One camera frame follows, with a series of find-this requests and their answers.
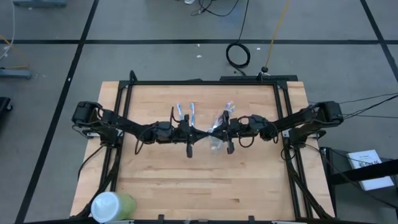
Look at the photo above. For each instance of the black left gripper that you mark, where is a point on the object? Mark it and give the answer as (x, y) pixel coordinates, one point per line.
(188, 135)

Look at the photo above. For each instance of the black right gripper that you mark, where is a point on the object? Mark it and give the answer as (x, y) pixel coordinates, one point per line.
(233, 129)

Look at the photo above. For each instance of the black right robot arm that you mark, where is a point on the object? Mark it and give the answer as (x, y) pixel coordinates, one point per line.
(298, 121)

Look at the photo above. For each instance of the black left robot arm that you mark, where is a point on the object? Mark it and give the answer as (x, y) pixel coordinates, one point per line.
(124, 123)

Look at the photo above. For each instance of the clear plastic organizer cup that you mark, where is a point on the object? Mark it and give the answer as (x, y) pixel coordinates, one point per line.
(216, 144)

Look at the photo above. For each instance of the black bar behind table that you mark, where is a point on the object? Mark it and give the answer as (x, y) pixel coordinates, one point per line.
(242, 77)

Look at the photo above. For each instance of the green disinfecting wipes canister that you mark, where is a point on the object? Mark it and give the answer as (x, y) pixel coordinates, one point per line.
(112, 207)

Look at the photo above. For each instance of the person's white shoe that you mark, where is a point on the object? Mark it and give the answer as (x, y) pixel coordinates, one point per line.
(189, 1)

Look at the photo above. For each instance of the white booklet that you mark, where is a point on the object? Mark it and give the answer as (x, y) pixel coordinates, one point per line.
(377, 183)

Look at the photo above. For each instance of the black side stand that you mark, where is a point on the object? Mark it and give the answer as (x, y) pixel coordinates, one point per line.
(388, 168)

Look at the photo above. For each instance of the grey table foot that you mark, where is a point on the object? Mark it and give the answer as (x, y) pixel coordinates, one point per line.
(40, 3)
(15, 73)

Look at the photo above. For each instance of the black caster base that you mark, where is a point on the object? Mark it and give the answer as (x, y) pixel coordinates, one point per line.
(4, 107)

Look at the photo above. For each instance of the black aluminium rig frame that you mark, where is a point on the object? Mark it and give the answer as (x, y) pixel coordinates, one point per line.
(202, 82)

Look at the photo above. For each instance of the black frame clip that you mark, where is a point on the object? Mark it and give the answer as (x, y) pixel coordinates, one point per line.
(160, 217)
(251, 218)

